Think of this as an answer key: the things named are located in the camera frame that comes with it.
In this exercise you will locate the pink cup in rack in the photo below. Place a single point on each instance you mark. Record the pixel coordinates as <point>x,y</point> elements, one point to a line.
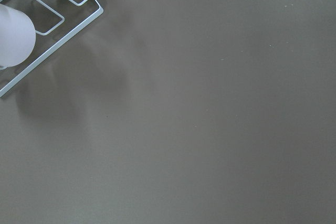
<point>18,37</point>

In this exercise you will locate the white wire cup rack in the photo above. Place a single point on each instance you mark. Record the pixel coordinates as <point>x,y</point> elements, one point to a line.
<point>56,22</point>

